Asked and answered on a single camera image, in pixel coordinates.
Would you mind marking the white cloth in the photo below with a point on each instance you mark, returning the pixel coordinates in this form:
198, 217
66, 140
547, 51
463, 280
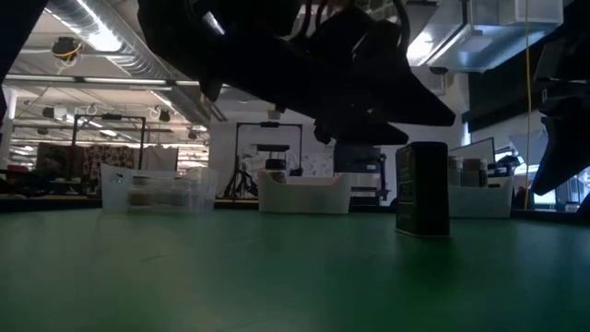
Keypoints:
159, 159

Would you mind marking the white sheet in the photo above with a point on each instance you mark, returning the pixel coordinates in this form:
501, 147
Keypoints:
521, 147

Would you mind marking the black metal frame stand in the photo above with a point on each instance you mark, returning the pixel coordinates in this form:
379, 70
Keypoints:
111, 116
269, 124

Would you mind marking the clear plastic bin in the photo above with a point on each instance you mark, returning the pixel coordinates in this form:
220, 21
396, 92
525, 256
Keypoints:
159, 189

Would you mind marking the glass jar gold lid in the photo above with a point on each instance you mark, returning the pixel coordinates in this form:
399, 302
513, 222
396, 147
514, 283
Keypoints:
475, 171
455, 170

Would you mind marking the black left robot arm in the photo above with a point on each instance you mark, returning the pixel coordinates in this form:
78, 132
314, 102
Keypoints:
207, 46

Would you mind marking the dark green pepper tin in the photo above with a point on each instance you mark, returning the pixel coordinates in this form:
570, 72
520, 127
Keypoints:
421, 189

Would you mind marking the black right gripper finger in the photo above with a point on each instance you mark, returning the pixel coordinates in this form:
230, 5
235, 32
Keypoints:
567, 147

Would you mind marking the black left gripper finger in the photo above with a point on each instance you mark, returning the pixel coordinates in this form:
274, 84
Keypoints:
364, 131
415, 103

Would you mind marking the white plastic bin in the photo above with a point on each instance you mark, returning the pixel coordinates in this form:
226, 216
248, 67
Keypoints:
481, 200
302, 196

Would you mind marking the grey wall vent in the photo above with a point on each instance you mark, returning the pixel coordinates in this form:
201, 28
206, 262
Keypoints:
274, 115

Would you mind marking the long silver ceiling pipe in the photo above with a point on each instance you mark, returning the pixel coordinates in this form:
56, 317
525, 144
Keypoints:
115, 81

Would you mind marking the corrugated silver duct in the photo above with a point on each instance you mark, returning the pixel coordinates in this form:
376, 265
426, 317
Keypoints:
115, 41

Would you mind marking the black hanging camera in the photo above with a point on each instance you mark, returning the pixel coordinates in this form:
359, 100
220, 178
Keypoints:
164, 115

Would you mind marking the black desk equipment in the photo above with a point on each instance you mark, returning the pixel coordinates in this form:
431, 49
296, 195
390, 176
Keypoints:
500, 168

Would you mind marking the white screen monitor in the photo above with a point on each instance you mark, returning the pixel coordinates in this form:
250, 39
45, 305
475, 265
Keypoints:
475, 150

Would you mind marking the herb jar black lid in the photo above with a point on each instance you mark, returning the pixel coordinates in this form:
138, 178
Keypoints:
275, 165

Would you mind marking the large rectangular metal duct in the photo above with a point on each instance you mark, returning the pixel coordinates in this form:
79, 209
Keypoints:
484, 41

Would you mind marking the patterned cloth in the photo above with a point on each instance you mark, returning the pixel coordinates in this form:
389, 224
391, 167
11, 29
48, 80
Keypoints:
108, 161

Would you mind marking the black monitor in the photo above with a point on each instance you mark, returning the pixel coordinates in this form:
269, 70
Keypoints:
359, 161

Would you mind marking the dark overhead beam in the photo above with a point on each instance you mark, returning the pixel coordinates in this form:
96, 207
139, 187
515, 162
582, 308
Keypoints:
498, 101

